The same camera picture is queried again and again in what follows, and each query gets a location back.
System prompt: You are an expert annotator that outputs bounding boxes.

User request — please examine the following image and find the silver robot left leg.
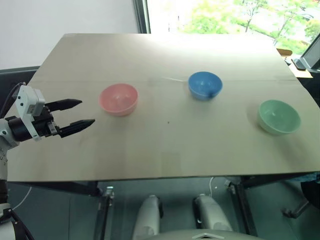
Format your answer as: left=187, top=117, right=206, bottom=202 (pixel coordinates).
left=131, top=194, right=164, bottom=240

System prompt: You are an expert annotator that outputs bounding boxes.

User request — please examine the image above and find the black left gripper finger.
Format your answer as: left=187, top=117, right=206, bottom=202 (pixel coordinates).
left=44, top=98, right=83, bottom=112
left=59, top=118, right=96, bottom=139

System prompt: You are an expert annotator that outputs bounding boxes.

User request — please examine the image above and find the green plastic bowl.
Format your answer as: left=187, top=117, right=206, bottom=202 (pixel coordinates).
left=257, top=99, right=301, bottom=136

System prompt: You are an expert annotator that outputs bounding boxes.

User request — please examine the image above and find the white floor cable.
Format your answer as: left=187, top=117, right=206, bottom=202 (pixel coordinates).
left=208, top=176, right=217, bottom=197

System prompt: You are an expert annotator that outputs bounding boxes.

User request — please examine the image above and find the wooden side desk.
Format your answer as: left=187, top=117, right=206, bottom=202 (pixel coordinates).
left=276, top=47, right=314, bottom=79

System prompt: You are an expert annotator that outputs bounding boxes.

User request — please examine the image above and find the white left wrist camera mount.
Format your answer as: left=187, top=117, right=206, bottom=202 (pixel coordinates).
left=14, top=85, right=46, bottom=142

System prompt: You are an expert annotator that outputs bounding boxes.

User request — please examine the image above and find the blue plastic bowl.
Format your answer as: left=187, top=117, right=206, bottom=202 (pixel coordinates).
left=187, top=71, right=223, bottom=101

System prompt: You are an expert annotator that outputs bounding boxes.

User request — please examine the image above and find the black device on desk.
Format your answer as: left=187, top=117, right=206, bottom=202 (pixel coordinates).
left=290, top=57, right=306, bottom=71

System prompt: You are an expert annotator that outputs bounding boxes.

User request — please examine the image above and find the dark window frame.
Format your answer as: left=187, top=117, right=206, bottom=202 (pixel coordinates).
left=132, top=0, right=152, bottom=35

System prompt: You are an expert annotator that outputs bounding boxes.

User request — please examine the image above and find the silver robot leg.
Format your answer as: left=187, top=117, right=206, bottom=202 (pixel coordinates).
left=131, top=194, right=164, bottom=240
left=192, top=193, right=233, bottom=232

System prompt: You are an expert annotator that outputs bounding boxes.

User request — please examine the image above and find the silver robot right leg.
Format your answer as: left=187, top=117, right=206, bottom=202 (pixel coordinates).
left=192, top=193, right=233, bottom=232

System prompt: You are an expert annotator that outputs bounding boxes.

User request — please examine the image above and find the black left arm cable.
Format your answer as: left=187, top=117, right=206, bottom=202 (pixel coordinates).
left=0, top=82, right=27, bottom=118

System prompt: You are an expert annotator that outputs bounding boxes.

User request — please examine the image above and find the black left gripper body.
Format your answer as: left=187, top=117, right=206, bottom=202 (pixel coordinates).
left=31, top=104, right=62, bottom=138

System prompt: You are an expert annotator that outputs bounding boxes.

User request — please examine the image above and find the pink plastic bowl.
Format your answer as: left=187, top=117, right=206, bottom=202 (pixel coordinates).
left=98, top=83, right=139, bottom=117

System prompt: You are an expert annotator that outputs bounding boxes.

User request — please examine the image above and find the black table frame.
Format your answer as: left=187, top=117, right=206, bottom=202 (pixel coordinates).
left=7, top=170, right=320, bottom=240

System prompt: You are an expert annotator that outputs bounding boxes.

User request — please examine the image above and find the silver robot torso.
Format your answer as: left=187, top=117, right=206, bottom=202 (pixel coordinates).
left=148, top=228, right=255, bottom=240

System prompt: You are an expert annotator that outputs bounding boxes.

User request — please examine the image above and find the grey monitor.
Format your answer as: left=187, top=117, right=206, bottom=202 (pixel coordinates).
left=299, top=32, right=320, bottom=73

